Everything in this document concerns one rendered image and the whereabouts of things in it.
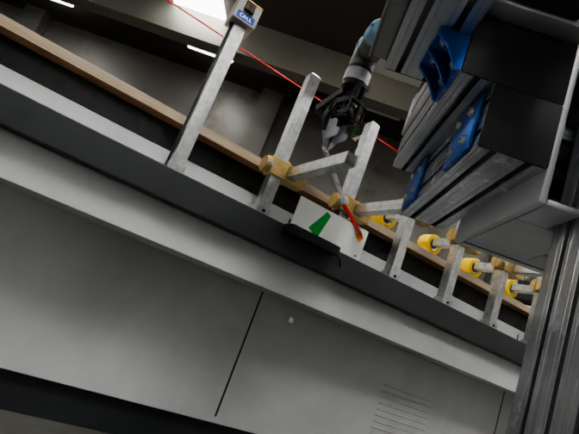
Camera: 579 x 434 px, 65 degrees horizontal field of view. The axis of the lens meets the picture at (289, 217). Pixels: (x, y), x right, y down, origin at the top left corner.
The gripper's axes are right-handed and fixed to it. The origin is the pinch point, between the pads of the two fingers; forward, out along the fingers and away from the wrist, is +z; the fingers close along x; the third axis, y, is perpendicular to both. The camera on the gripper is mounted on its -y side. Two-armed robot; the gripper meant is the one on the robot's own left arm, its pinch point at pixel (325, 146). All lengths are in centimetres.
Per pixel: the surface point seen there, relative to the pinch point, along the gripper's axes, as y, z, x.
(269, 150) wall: -415, -148, 235
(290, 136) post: -5.7, 1.3, -8.6
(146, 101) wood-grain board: -29, 8, -42
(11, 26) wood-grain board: -37, 8, -77
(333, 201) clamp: -1.6, 12.2, 11.9
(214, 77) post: -11.3, -2.0, -34.0
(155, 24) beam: -395, -187, 29
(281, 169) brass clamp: -4.5, 11.6, -8.1
